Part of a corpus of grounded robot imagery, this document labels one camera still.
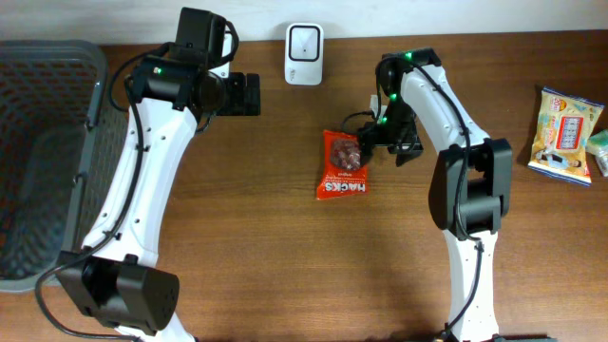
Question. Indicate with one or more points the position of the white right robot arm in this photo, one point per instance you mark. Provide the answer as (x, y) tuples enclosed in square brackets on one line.
[(470, 187)]

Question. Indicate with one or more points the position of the grey plastic basket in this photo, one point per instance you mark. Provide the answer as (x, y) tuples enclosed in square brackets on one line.
[(61, 141)]

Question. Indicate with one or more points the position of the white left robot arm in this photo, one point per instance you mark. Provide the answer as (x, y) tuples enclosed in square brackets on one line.
[(174, 93)]

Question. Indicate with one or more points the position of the teal tissue pack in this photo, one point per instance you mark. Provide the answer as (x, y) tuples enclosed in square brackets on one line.
[(597, 146)]

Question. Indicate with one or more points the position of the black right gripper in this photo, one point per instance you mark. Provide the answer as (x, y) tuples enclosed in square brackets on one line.
[(370, 137)]

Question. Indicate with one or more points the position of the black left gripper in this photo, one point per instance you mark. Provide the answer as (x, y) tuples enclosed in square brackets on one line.
[(238, 101)]

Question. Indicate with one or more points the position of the cream chips bag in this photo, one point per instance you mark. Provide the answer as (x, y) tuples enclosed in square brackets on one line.
[(564, 126)]

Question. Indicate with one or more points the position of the red snack bag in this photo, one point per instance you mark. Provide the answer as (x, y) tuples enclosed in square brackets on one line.
[(343, 173)]

